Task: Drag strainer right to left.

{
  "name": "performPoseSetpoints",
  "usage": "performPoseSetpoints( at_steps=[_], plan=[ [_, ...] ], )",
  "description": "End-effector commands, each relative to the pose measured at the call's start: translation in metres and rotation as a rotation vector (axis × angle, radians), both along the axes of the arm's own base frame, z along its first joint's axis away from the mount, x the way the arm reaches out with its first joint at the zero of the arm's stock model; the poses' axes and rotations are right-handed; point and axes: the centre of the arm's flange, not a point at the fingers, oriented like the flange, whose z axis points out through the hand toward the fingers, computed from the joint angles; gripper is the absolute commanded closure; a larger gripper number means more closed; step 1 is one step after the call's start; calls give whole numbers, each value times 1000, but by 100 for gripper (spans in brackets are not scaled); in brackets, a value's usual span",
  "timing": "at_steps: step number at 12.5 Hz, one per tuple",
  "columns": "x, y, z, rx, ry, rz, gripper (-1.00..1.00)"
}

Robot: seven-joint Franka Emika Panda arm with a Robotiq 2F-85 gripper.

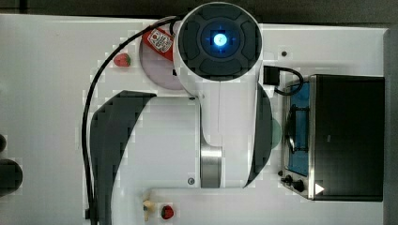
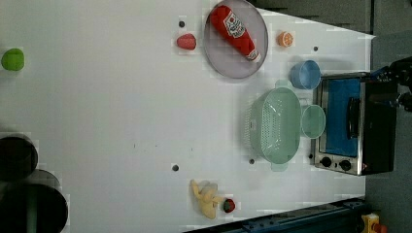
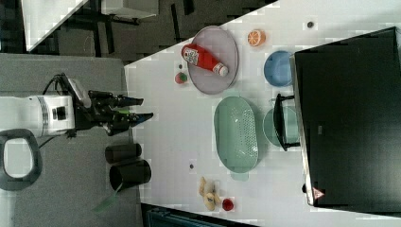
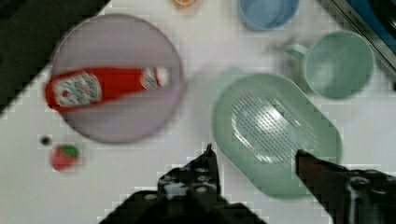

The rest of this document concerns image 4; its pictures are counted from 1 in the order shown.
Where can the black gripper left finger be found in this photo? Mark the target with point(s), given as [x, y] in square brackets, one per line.
[198, 177]

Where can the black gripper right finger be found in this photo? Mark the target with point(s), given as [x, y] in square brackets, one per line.
[349, 196]

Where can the green mug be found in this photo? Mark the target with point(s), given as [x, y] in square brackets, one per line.
[336, 66]

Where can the toy strawberry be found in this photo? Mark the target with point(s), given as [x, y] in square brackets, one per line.
[64, 157]

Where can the red ketchup bottle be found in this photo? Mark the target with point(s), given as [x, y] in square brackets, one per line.
[94, 86]

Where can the grey round plate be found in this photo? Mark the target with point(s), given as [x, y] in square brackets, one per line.
[119, 40]

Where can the orange slice toy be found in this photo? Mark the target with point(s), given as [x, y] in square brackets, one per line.
[184, 3]

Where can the blue cup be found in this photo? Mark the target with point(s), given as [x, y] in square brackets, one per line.
[265, 15]

